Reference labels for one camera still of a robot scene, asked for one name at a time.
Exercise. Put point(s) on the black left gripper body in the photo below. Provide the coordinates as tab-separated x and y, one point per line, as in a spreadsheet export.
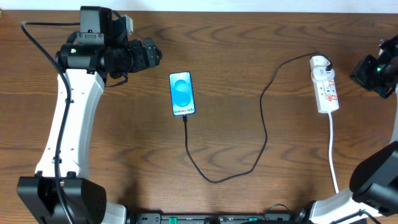
144	55

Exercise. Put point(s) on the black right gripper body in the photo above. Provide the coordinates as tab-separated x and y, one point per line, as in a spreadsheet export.
364	72

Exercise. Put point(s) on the white power strip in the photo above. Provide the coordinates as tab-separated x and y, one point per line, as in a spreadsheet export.
325	92

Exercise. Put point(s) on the blue Galaxy smartphone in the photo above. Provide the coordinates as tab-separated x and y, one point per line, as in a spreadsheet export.
181	92

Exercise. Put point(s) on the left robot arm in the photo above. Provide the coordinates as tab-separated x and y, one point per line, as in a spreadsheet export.
60	191

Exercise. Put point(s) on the white USB charger plug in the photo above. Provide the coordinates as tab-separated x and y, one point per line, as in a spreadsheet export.
320	74

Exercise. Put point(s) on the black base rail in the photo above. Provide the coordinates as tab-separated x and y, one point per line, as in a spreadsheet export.
156	218

